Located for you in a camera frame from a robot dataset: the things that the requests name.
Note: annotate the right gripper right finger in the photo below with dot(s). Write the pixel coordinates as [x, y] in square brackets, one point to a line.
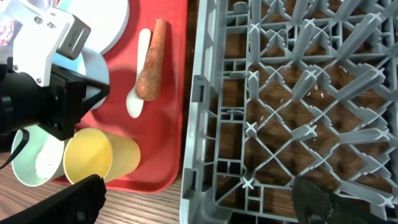
[315, 204]

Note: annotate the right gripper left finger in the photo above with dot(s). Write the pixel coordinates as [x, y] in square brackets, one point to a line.
[79, 203]

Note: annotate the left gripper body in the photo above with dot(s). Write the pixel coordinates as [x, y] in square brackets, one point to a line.
[61, 102]

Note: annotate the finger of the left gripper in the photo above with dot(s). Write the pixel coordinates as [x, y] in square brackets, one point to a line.
[95, 92]

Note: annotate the yellow plastic cup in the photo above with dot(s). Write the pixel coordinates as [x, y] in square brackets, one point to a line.
[93, 151]

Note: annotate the white rice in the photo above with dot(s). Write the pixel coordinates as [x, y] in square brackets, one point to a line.
[49, 158]

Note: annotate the green bowl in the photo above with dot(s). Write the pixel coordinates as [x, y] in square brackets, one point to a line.
[24, 164]

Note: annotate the light blue bowl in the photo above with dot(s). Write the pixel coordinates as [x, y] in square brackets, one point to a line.
[89, 63]

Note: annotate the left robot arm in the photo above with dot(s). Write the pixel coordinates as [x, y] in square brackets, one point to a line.
[19, 100]

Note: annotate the grey dishwasher rack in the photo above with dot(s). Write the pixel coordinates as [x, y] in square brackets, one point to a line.
[282, 89]

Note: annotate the orange carrot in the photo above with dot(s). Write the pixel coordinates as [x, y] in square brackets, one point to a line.
[150, 80]

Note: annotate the red serving tray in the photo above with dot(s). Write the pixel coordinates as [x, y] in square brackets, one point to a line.
[158, 130]

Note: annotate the large light blue plate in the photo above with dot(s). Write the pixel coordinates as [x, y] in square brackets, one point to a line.
[107, 20]

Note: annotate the clear plastic bin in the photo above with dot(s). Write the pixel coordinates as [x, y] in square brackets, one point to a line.
[10, 27]

